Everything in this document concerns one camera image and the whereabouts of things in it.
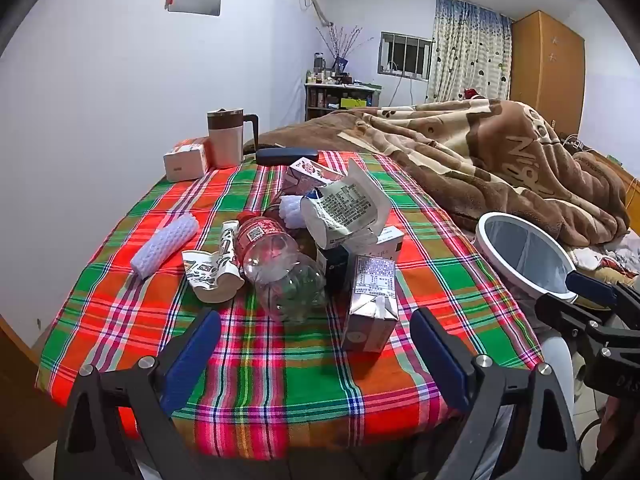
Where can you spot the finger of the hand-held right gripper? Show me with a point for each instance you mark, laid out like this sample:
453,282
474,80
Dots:
565,312
592,287

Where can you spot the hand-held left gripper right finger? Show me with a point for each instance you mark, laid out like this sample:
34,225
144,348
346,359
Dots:
440,355

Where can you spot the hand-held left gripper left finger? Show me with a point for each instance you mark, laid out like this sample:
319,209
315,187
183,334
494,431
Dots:
192,355

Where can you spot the white trash bin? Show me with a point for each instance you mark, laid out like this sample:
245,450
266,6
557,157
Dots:
525,260

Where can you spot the crushed printed paper cup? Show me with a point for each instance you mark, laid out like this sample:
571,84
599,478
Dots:
210,280

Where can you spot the silver drink carton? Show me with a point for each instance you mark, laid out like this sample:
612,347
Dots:
370,320

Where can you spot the clear plastic bottle red label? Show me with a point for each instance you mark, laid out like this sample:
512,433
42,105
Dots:
280,270

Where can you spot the dark teal box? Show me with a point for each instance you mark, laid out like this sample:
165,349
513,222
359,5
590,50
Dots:
332,265

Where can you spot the torn white carton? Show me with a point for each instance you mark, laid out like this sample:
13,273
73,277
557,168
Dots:
345,210

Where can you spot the white foam piece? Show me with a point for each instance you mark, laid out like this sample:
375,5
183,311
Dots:
290,210

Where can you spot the red and white drink carton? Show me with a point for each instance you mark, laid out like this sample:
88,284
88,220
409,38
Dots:
305,172

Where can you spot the floral bed sheet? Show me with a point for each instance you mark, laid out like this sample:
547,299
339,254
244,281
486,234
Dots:
610,255

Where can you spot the plaid tablecloth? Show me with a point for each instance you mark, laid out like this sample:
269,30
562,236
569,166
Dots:
125,310

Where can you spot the white foam net sleeve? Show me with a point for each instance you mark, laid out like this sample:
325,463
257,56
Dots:
165,245

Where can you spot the brown wooden board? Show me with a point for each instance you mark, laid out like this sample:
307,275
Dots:
20,375

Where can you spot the white tissue box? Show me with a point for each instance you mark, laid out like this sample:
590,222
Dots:
182,165

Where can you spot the brown printed blanket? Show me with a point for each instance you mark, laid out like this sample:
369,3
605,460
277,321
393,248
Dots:
450,160

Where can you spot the beige mug with brown lid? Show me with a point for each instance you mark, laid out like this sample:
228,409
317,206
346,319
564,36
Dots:
225,145

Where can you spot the dark blue glasses case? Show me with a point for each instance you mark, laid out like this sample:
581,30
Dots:
285,156

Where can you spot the wooden wardrobe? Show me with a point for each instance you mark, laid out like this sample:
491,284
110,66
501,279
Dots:
545,70

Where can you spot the red plush toy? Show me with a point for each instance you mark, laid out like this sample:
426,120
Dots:
470,93

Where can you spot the patterned curtain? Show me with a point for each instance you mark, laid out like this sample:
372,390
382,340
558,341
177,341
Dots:
465,50

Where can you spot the cluttered storage shelf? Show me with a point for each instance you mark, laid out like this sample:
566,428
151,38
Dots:
325,100

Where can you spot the barred window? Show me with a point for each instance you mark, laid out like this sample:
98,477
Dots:
405,55

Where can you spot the vase with branches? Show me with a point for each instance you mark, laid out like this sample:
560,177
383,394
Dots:
340,62

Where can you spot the wooden bed frame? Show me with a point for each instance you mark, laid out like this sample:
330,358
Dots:
625,180

